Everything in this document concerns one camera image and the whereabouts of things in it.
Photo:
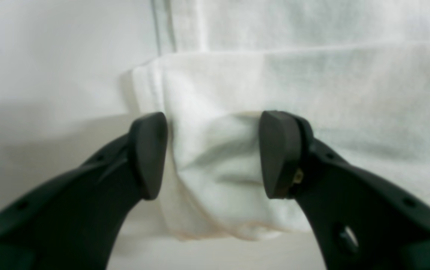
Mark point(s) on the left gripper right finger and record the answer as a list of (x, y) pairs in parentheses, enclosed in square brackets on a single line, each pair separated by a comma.
[(361, 221)]

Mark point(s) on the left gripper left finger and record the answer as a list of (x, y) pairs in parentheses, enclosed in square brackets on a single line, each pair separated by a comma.
[(72, 221)]

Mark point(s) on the white printed T-shirt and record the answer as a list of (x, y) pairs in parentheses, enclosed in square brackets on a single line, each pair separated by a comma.
[(357, 70)]

